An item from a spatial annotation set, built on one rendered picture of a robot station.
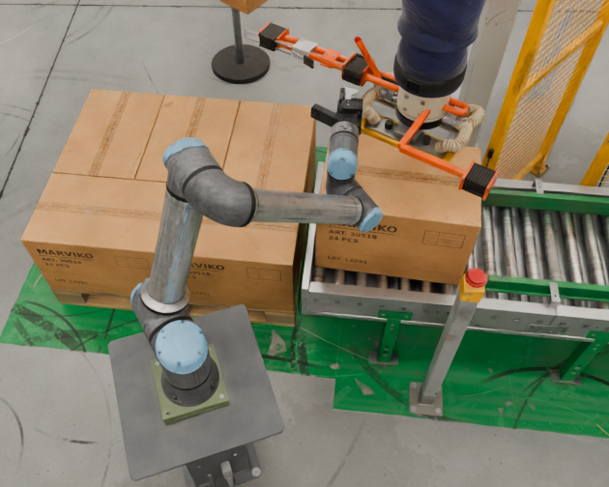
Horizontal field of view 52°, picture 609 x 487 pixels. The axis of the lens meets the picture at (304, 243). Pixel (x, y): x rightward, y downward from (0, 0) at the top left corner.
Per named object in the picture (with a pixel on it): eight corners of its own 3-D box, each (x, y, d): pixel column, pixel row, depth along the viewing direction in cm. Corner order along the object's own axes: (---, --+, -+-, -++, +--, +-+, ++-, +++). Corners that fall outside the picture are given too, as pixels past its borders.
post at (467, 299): (432, 392, 285) (483, 274, 204) (433, 406, 281) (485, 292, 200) (418, 390, 286) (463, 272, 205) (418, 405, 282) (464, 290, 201)
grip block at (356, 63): (374, 72, 216) (376, 58, 211) (361, 88, 211) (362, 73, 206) (353, 64, 219) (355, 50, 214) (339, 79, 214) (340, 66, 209)
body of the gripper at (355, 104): (362, 114, 205) (360, 140, 198) (335, 112, 205) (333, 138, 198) (362, 96, 199) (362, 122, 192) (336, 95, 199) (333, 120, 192)
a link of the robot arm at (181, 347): (174, 397, 190) (166, 374, 176) (153, 354, 199) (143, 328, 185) (219, 374, 195) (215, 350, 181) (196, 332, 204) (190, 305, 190)
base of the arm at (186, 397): (226, 396, 202) (223, 384, 194) (168, 415, 197) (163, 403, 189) (211, 346, 212) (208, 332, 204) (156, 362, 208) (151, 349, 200)
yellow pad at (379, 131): (458, 150, 208) (461, 139, 204) (446, 168, 203) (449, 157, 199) (368, 113, 218) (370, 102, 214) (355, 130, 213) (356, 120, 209)
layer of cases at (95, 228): (315, 159, 351) (316, 105, 319) (294, 312, 294) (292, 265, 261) (110, 142, 359) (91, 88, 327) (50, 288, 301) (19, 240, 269)
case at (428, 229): (460, 211, 278) (480, 148, 245) (458, 285, 255) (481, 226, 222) (328, 194, 283) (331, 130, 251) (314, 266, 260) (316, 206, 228)
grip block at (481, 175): (495, 182, 185) (499, 170, 181) (484, 201, 181) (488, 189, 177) (469, 171, 188) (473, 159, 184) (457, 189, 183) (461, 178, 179)
